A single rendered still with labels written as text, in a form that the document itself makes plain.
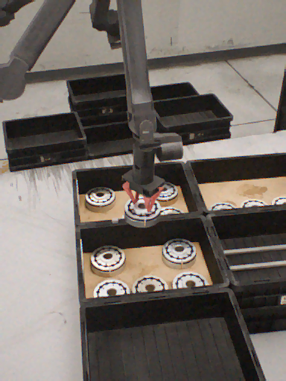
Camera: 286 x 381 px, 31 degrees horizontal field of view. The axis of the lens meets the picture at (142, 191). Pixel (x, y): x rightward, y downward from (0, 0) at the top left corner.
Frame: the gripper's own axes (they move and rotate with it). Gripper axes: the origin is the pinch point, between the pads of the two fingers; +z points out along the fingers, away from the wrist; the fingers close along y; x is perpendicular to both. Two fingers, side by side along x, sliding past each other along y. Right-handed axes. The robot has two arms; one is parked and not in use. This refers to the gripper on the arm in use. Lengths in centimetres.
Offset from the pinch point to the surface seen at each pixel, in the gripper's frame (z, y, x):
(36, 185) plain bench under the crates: 36, 68, -17
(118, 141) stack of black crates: 67, 99, -103
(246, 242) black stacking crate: 21.4, -20.7, -27.6
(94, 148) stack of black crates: 67, 104, -88
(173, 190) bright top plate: 18.7, 11.4, -32.0
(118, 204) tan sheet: 22.2, 23.5, -16.8
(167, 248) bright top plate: 19.1, -4.6, -7.4
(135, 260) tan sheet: 22.2, 1.5, 0.8
